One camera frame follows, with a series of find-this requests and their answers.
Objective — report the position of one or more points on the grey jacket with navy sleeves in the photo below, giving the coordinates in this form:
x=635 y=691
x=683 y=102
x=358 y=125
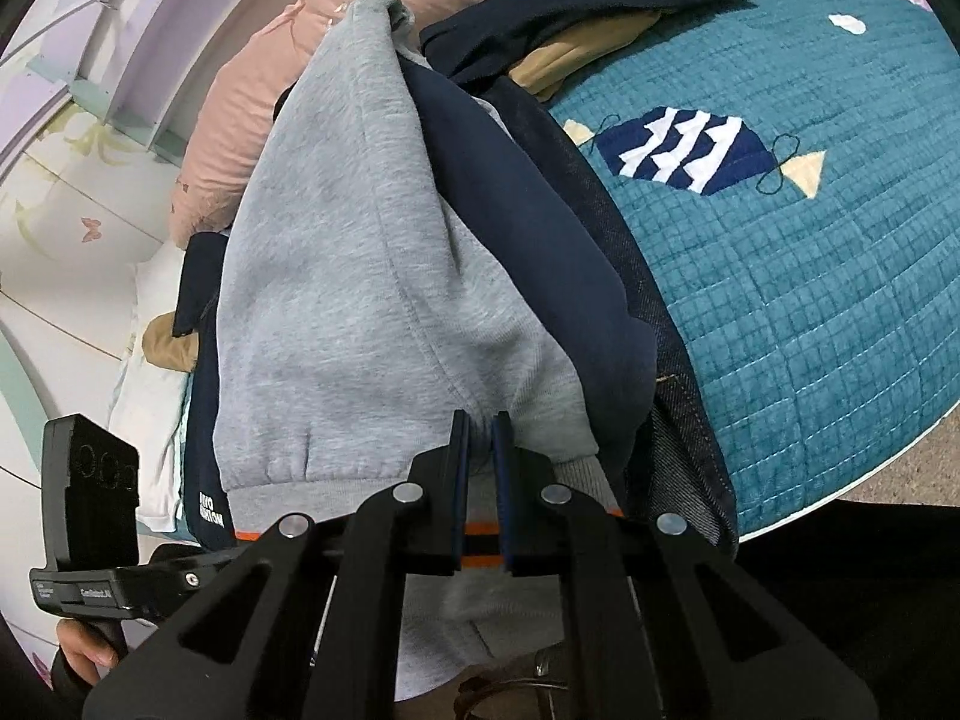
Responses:
x=352 y=255

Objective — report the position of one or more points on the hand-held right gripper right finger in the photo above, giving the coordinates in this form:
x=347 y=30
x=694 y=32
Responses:
x=501 y=484

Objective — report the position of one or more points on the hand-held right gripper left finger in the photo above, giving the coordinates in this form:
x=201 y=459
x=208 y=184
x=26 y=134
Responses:
x=459 y=484

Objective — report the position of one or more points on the teal quilted bed mat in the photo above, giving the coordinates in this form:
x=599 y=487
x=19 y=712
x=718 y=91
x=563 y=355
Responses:
x=787 y=285

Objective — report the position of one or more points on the mint green bed frame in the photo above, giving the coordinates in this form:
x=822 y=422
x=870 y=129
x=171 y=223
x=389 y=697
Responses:
x=19 y=397

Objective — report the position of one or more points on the purple wall shelf unit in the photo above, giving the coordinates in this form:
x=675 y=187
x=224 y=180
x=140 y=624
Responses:
x=150 y=37

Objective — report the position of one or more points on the pink quilt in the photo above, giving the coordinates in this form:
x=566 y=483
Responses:
x=247 y=112

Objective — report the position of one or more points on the person's left hand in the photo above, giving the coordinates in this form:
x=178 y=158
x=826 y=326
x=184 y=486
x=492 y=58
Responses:
x=82 y=649

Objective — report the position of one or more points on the white pillow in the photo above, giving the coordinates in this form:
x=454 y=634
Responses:
x=150 y=420

